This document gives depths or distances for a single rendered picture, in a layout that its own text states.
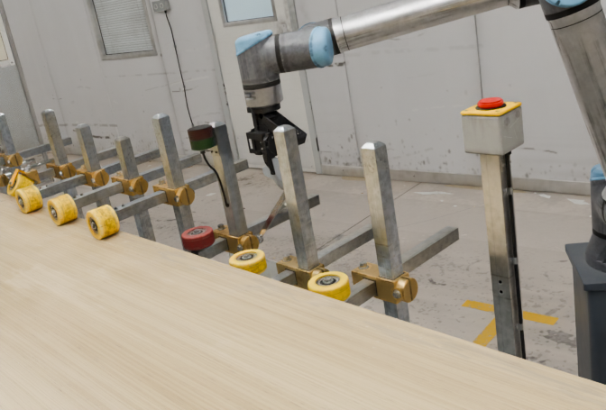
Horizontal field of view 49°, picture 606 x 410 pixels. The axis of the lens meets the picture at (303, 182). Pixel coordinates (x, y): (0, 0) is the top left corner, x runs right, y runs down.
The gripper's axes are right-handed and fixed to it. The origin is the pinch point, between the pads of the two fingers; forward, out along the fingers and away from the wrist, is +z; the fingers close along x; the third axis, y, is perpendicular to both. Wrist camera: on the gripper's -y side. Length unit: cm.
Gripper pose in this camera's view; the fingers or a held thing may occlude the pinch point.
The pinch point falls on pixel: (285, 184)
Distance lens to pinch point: 163.3
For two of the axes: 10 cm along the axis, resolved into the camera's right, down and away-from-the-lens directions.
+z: 1.6, 9.4, 3.0
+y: -6.9, -1.1, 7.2
